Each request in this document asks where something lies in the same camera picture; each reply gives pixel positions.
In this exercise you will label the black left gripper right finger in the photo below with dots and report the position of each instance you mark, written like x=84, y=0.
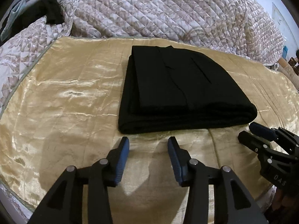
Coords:
x=233, y=203

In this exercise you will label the golden satin bedspread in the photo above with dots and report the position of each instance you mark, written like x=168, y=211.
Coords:
x=65, y=112

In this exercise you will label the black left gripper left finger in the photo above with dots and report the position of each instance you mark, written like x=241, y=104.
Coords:
x=63, y=203

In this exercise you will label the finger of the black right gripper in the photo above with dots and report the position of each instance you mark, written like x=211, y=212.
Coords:
x=254, y=143
x=281, y=136

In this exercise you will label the quilted floral comforter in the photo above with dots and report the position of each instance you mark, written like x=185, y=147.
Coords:
x=238, y=27

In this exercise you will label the black pants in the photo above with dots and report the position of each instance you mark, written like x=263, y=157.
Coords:
x=169, y=89

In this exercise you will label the dark clothes pile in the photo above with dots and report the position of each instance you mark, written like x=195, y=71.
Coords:
x=25, y=12

